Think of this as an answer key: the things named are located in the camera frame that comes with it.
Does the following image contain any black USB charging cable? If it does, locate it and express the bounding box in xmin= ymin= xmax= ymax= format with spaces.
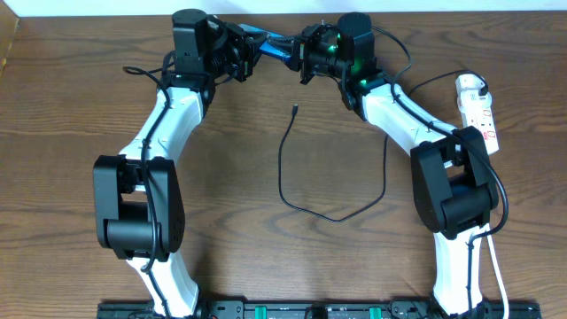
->
xmin=277 ymin=68 xmax=489 ymax=223

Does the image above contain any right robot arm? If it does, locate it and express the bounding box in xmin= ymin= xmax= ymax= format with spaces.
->
xmin=261 ymin=12 xmax=509 ymax=318

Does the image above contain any white power strip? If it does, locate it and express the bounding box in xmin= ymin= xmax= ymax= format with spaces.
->
xmin=455 ymin=74 xmax=500 ymax=155

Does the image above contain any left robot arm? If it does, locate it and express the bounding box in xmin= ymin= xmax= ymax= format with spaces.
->
xmin=93 ymin=9 xmax=268 ymax=318

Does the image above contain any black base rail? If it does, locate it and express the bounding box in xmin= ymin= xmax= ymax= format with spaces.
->
xmin=96 ymin=300 xmax=543 ymax=319

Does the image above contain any blue Galaxy smartphone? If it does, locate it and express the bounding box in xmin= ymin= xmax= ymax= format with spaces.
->
xmin=239 ymin=24 xmax=294 ymax=67

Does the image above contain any white power strip cord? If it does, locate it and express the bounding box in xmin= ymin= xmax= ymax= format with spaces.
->
xmin=485 ymin=223 xmax=510 ymax=319

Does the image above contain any white charger plug adapter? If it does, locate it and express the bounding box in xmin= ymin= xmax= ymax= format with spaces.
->
xmin=457 ymin=89 xmax=493 ymax=113

